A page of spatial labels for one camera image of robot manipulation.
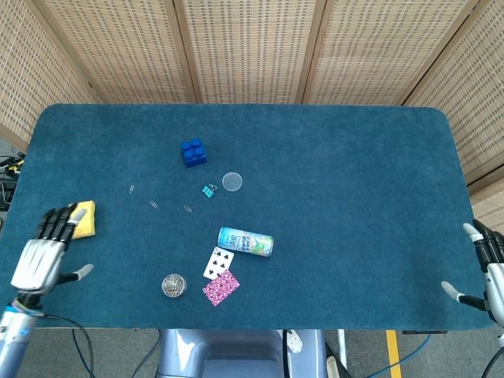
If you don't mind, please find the blue floor cable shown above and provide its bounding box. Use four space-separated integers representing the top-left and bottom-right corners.
72 329 99 378
133 329 163 378
387 333 434 378

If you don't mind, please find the clear round plastic lid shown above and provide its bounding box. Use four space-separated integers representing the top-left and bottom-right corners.
221 172 244 194

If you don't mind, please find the woven folding screen panel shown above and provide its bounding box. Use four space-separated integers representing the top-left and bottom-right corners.
0 0 99 153
33 0 198 105
401 0 504 233
302 0 480 106
175 0 328 105

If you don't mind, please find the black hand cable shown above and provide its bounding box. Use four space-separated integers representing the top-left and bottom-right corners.
478 345 504 378
37 313 95 378

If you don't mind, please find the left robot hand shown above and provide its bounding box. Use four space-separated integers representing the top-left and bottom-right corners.
9 202 95 296

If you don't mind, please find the light blue drink can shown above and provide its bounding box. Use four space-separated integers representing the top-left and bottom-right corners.
217 226 275 258

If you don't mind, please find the pink patterned playing card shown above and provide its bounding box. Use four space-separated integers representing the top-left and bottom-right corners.
202 269 241 307

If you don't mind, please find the yellow sponge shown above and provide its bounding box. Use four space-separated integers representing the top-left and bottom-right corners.
67 200 97 239

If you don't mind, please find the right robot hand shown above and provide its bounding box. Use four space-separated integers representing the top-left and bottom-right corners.
440 219 504 328

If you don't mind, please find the black left hand cable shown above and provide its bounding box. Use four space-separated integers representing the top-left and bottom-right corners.
37 313 95 378

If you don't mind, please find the clear jar of paper clips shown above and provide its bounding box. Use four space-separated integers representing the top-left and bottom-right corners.
161 273 188 299

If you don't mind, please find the blue felt table cover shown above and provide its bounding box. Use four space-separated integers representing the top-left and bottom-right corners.
0 103 494 331

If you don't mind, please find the white perforated bracket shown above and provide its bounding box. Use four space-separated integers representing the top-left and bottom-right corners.
283 329 304 355

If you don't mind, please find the blue toy building brick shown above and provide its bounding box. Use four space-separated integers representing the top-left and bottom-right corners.
180 138 209 169

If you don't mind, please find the six of clubs card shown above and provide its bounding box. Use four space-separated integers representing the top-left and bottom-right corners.
202 246 235 281

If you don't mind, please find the tangled cables and power strip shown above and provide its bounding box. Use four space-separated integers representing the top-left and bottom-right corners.
0 152 27 212

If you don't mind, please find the grey-blue robot torso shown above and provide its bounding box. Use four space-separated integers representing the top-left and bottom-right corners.
156 328 328 378

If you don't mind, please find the black right hand cable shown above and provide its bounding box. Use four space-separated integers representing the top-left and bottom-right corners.
478 345 504 378

